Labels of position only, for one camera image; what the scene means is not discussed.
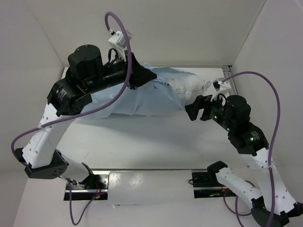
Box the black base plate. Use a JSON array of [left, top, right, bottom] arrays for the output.
[[63, 170, 109, 201], [188, 170, 235, 199]]

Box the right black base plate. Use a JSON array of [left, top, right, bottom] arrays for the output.
[[188, 170, 235, 199]]

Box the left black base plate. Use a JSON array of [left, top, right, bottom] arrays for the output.
[[63, 170, 109, 201]]

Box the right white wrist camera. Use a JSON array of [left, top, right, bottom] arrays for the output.
[[211, 79, 231, 101]]

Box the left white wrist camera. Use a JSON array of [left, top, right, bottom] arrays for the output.
[[108, 31, 129, 61]]

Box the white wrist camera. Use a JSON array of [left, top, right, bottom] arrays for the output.
[[108, 31, 129, 61], [211, 79, 231, 101]]

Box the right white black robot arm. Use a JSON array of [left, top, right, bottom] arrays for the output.
[[185, 95, 303, 227]]

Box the white pillow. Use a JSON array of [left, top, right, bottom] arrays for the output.
[[161, 67, 211, 106]]

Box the aluminium extrusion rail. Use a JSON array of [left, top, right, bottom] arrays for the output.
[[222, 65, 238, 95]]

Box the light blue pillowcase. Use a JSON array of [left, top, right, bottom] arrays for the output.
[[89, 61, 190, 119]]

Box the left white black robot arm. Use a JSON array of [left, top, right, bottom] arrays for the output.
[[13, 44, 128, 189]]

